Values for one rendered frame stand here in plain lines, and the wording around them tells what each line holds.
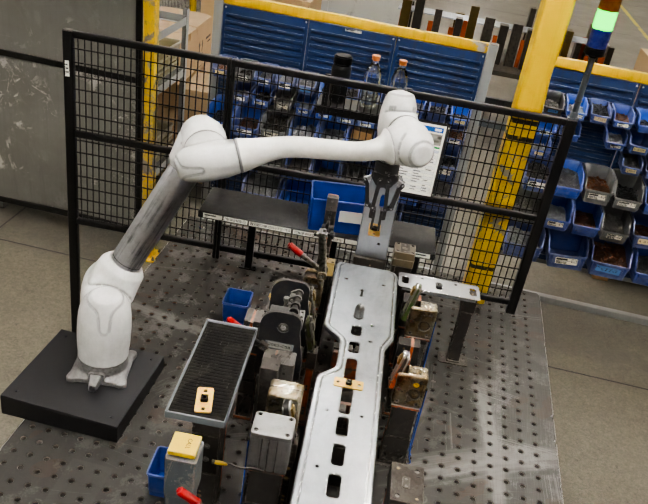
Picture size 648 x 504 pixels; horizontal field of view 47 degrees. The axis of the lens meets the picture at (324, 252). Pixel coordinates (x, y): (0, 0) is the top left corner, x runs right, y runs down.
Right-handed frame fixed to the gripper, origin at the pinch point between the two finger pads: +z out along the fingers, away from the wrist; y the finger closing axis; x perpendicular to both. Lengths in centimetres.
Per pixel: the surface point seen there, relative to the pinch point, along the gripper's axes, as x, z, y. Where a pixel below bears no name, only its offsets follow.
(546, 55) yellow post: 57, -46, 49
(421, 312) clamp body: -8.6, 25.9, 19.8
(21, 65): 162, 29, -195
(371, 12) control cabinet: 631, 67, -29
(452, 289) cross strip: 14.4, 29.0, 31.4
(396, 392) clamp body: -44, 31, 14
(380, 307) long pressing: -5.4, 29.0, 6.9
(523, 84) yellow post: 58, -34, 44
